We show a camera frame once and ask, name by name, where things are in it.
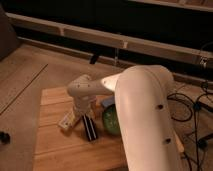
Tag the blue white sponge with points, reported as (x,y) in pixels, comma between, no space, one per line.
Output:
(107,102)

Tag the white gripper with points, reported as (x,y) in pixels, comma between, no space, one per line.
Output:
(83,106)

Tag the black striped eraser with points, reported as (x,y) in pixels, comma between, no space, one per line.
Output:
(90,128)

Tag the black floor object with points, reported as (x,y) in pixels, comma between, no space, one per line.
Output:
(4,137)

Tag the white wall rail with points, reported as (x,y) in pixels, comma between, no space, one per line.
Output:
(138,45)

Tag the green bowl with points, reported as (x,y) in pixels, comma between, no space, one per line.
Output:
(110,120)

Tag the small white bottle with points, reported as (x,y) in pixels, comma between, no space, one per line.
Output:
(68,121)

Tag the wooden board table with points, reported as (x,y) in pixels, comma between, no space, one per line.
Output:
(57,151)

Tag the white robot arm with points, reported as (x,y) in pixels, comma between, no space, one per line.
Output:
(143,113)

